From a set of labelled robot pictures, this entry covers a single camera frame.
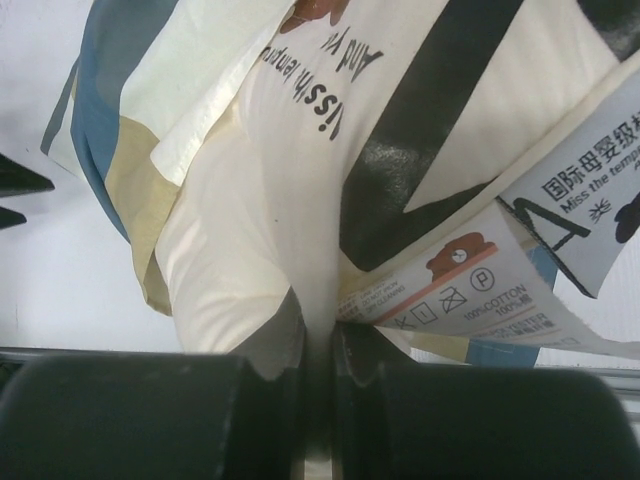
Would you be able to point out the white pillow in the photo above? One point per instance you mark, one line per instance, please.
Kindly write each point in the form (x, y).
(393, 162)

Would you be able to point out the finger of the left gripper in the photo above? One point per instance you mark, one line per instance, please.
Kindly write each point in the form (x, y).
(16, 178)
(10, 218)

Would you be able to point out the blue tan white checked pillowcase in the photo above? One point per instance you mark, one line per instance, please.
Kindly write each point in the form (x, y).
(113, 150)

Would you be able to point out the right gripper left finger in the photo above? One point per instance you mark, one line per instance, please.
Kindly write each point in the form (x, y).
(125, 415)

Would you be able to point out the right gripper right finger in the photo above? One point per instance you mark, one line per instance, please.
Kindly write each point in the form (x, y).
(395, 418)

